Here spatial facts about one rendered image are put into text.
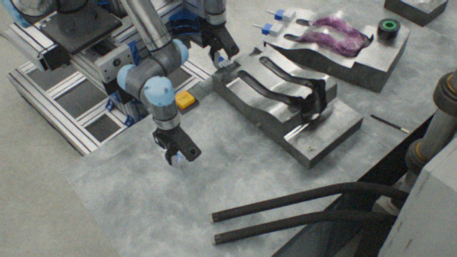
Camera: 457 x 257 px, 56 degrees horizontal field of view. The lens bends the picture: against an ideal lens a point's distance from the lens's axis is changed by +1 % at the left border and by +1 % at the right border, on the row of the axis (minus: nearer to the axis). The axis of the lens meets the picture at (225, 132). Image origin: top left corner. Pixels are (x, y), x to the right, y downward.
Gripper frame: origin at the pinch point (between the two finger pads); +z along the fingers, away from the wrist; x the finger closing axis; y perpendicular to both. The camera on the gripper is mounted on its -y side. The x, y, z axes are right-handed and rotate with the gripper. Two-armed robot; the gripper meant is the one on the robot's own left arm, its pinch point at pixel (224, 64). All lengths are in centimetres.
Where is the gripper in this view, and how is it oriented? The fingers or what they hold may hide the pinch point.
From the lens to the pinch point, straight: 171.2
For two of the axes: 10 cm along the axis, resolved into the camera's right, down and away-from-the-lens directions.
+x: -8.3, 4.7, -3.0
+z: 0.7, 6.2, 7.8
